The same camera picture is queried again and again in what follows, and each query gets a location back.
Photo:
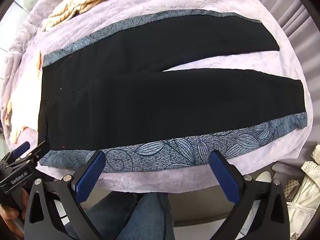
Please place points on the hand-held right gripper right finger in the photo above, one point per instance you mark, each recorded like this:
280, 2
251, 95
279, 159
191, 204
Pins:
223, 177

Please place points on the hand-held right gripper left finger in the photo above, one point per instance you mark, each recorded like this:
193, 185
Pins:
92, 173

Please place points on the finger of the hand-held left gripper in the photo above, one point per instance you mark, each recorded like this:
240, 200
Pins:
22, 149
37, 150

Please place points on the black pants with floral stripe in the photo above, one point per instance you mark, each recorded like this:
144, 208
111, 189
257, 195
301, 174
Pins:
150, 105

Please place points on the person's left hand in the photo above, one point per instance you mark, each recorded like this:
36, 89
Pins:
10, 215

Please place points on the peach cloth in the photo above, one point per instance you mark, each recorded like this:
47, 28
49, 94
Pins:
17, 122

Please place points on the person's legs in jeans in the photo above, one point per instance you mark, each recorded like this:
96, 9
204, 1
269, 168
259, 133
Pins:
145, 217

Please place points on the patterned brown bag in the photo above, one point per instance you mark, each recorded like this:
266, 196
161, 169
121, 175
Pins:
291, 188

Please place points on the white jacket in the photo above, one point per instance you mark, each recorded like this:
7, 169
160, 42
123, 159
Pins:
307, 205

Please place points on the cream striped cloth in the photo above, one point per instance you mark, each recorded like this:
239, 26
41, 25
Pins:
82, 0

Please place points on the lilac embossed blanket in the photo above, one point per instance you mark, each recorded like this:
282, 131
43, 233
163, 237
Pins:
175, 2

